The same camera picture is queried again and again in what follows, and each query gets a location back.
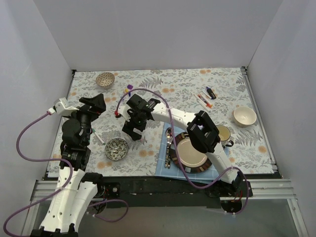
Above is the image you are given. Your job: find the green white marker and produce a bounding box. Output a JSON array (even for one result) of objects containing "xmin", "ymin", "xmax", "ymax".
[{"xmin": 93, "ymin": 131, "xmax": 105, "ymax": 145}]

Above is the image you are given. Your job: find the red gel pen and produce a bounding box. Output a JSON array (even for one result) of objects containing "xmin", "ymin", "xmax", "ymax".
[{"xmin": 198, "ymin": 94, "xmax": 213, "ymax": 108}]

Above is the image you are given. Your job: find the black purple highlighter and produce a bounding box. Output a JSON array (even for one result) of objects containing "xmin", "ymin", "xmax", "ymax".
[{"xmin": 206, "ymin": 87, "xmax": 216, "ymax": 100}]

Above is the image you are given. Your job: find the peach capped white marker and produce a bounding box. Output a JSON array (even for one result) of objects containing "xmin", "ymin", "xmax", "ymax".
[{"xmin": 195, "ymin": 95, "xmax": 209, "ymax": 112}]

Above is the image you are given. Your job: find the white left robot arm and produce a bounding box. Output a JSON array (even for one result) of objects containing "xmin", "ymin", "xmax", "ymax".
[{"xmin": 31, "ymin": 93, "xmax": 106, "ymax": 237}]

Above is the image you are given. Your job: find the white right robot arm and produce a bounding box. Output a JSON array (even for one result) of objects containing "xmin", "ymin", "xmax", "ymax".
[{"xmin": 115, "ymin": 94, "xmax": 243, "ymax": 196}]

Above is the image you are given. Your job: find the leaf patterned bowl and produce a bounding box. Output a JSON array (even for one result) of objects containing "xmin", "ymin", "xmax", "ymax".
[{"xmin": 105, "ymin": 138, "xmax": 129, "ymax": 161}]

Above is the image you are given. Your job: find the small patterned brown bowl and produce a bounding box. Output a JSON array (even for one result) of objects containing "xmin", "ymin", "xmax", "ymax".
[{"xmin": 96, "ymin": 72, "xmax": 115, "ymax": 88}]

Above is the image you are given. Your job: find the blue checked cloth napkin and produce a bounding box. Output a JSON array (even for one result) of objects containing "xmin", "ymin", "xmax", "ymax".
[{"xmin": 155, "ymin": 123, "xmax": 219, "ymax": 184}]

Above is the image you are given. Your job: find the silver spoon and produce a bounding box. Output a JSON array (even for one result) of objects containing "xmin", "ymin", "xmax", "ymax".
[{"xmin": 164, "ymin": 127, "xmax": 173, "ymax": 169}]

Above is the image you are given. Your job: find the silver fork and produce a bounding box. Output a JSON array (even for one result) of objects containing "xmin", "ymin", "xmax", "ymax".
[{"xmin": 164, "ymin": 128, "xmax": 175, "ymax": 169}]

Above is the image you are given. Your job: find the striped rim dinner plate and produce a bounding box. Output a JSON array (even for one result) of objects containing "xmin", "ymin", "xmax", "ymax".
[{"xmin": 169, "ymin": 132, "xmax": 212, "ymax": 174}]

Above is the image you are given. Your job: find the floral patterned table mat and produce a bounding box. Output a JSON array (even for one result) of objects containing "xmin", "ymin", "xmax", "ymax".
[{"xmin": 48, "ymin": 68, "xmax": 277, "ymax": 178}]

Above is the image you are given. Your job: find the plain cream bowl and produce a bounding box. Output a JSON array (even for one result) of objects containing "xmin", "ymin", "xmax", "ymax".
[{"xmin": 233, "ymin": 106, "xmax": 257, "ymax": 127}]

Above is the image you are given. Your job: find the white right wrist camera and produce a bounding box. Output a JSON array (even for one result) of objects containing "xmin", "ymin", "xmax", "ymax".
[{"xmin": 115, "ymin": 106, "xmax": 131, "ymax": 121}]

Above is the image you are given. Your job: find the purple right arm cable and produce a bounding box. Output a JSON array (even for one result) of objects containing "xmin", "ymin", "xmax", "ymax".
[{"xmin": 115, "ymin": 88, "xmax": 249, "ymax": 215}]

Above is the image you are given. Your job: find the cream mug black handle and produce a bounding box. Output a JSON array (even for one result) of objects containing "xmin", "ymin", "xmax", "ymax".
[{"xmin": 216, "ymin": 125, "xmax": 234, "ymax": 148}]

